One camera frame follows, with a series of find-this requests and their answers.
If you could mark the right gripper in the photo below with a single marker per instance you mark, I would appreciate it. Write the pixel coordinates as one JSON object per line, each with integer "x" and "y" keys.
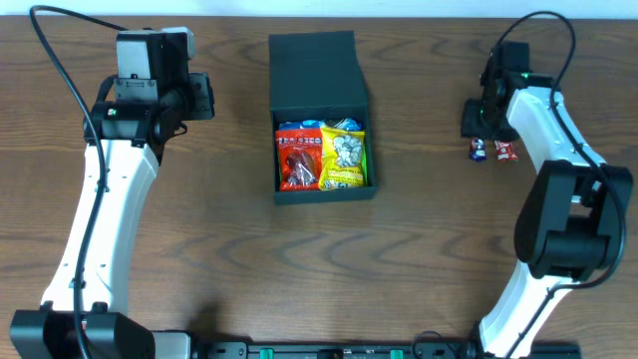
{"x": 472, "y": 126}

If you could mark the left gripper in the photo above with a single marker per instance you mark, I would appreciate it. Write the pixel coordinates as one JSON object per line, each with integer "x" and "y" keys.
{"x": 202, "y": 96}

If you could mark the blue Oreo cookie pack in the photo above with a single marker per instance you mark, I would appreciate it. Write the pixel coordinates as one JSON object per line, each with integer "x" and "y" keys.
{"x": 345, "y": 124}

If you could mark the yellow Hacks candy bag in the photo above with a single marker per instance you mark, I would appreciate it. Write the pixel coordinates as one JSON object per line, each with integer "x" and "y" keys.
{"x": 342, "y": 161}

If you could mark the black gift box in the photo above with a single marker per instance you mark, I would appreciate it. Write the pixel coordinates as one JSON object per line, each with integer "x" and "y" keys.
{"x": 317, "y": 76}

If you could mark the red candy bag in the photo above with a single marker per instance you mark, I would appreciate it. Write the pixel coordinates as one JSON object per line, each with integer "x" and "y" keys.
{"x": 299, "y": 157}

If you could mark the green Haribo gummy bag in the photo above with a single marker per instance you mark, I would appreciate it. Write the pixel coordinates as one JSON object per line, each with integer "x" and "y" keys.
{"x": 364, "y": 165}

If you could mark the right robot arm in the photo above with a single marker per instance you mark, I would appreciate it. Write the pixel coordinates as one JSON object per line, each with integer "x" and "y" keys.
{"x": 572, "y": 222}

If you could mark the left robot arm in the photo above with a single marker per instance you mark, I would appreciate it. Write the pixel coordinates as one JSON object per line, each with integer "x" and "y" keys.
{"x": 84, "y": 310}

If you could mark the purple Dairy Milk bar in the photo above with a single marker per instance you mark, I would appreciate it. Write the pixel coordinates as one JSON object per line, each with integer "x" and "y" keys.
{"x": 477, "y": 150}

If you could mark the red green KitKat bar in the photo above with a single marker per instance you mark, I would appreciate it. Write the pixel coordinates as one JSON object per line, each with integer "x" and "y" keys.
{"x": 504, "y": 152}

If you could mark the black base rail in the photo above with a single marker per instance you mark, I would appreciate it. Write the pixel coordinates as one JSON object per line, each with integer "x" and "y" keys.
{"x": 426, "y": 350}

